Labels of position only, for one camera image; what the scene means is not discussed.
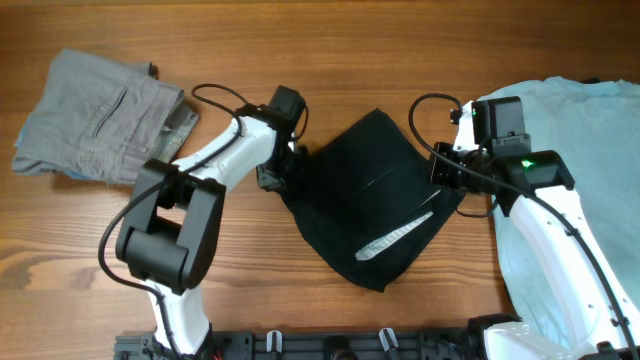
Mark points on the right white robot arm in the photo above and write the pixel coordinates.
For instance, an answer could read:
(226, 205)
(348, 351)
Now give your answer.
(537, 192)

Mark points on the black shorts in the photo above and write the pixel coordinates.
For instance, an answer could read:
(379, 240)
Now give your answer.
(365, 204)

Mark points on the light blue t-shirt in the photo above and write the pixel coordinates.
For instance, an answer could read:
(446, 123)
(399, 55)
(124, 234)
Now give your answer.
(595, 129)

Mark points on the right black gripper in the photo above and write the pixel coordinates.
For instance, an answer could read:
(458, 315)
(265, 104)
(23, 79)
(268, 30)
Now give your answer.
(439, 172)

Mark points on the folded grey shorts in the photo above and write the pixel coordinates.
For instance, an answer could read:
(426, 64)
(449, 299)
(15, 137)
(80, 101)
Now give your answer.
(101, 119)

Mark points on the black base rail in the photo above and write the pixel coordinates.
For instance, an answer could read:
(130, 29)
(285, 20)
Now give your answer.
(386, 343)

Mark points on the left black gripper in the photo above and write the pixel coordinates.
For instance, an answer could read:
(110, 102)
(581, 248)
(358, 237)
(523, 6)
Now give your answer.
(267, 180)

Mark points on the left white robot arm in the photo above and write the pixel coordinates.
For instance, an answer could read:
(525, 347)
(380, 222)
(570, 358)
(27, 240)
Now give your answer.
(169, 230)

